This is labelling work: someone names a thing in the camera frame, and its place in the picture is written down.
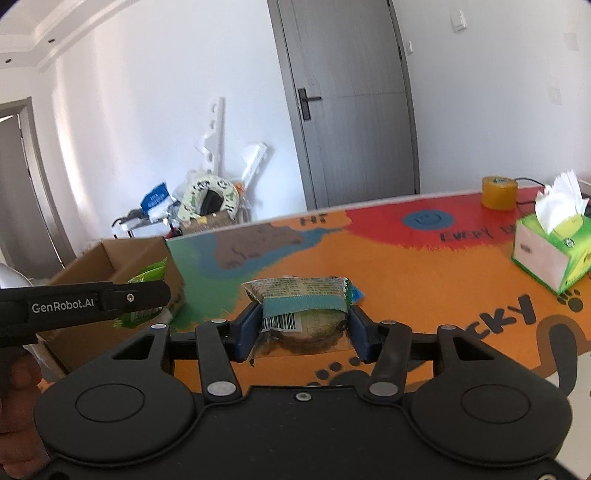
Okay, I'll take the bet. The green snack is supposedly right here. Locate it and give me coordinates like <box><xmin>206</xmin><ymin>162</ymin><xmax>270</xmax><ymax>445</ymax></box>
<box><xmin>114</xmin><ymin>259</ymin><xmax>167</xmax><ymax>329</ymax></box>

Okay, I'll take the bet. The seaweed cracker pack blue band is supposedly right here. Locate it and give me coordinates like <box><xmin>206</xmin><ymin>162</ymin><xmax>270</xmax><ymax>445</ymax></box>
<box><xmin>242</xmin><ymin>276</ymin><xmax>353</xmax><ymax>362</ymax></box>

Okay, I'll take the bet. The person's left hand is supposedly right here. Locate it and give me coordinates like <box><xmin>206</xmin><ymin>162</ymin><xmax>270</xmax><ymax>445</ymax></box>
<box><xmin>1</xmin><ymin>352</ymin><xmax>48</xmax><ymax>479</ymax></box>

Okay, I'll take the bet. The brown cardboard box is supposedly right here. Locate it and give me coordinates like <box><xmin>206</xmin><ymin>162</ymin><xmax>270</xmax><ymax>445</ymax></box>
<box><xmin>41</xmin><ymin>237</ymin><xmax>185</xmax><ymax>373</ymax></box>

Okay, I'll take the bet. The blue small snack packet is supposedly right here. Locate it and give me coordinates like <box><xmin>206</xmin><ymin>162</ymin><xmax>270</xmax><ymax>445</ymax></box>
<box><xmin>349</xmin><ymin>283</ymin><xmax>365</xmax><ymax>305</ymax></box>

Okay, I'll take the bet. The grey side door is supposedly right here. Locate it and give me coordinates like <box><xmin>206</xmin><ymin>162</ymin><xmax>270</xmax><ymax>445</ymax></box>
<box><xmin>1</xmin><ymin>98</ymin><xmax>76</xmax><ymax>280</ymax></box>

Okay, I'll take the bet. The colourful cat table mat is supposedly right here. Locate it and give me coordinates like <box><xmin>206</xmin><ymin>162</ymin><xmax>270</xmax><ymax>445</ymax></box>
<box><xmin>163</xmin><ymin>186</ymin><xmax>591</xmax><ymax>398</ymax></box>

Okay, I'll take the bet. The blue plastic bag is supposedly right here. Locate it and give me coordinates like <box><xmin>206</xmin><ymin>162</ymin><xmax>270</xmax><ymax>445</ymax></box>
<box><xmin>140</xmin><ymin>182</ymin><xmax>173</xmax><ymax>219</ymax></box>

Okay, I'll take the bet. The white plastic shelf part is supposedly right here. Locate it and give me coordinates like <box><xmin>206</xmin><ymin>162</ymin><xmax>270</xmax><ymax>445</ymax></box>
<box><xmin>198</xmin><ymin>97</ymin><xmax>225</xmax><ymax>175</ymax></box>

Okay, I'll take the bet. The yellow tape roll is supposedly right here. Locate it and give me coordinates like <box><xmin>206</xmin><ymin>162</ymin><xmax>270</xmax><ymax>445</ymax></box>
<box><xmin>481</xmin><ymin>176</ymin><xmax>519</xmax><ymax>211</ymax></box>

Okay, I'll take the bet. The green tissue box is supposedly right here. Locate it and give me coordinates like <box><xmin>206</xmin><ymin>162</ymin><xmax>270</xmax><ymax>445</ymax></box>
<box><xmin>512</xmin><ymin>170</ymin><xmax>590</xmax><ymax>295</ymax></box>

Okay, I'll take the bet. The white slanted plastic board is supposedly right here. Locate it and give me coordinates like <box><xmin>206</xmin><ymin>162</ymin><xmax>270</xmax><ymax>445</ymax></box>
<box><xmin>239</xmin><ymin>143</ymin><xmax>269</xmax><ymax>194</ymax></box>

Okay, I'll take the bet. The black door handle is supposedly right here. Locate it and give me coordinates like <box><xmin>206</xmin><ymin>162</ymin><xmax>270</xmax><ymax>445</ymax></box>
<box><xmin>297</xmin><ymin>88</ymin><xmax>322</xmax><ymax>121</ymax></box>

